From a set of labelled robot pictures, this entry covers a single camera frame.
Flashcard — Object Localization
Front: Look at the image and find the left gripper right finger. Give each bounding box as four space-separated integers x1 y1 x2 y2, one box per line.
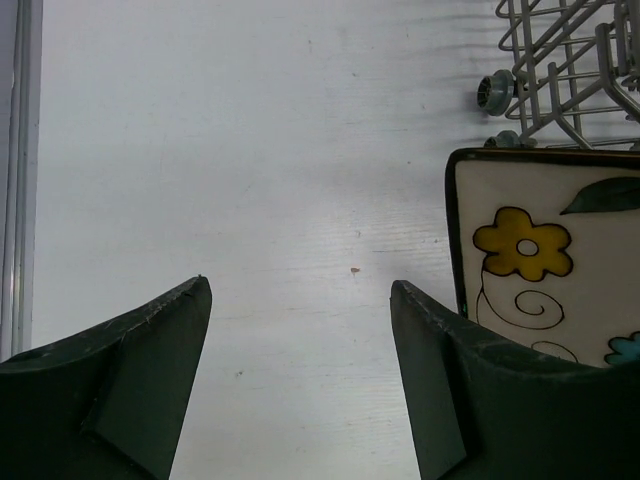
390 280 639 479

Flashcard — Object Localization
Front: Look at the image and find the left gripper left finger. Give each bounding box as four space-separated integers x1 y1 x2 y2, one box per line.
1 276 212 479

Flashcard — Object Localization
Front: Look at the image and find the cream floral square plate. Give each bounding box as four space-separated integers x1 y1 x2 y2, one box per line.
445 148 639 368

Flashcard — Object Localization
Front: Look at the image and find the grey wire dish rack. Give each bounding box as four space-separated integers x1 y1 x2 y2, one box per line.
476 1 639 151

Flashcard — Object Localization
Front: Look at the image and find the aluminium rail frame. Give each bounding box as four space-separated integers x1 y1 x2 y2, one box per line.
0 0 43 361

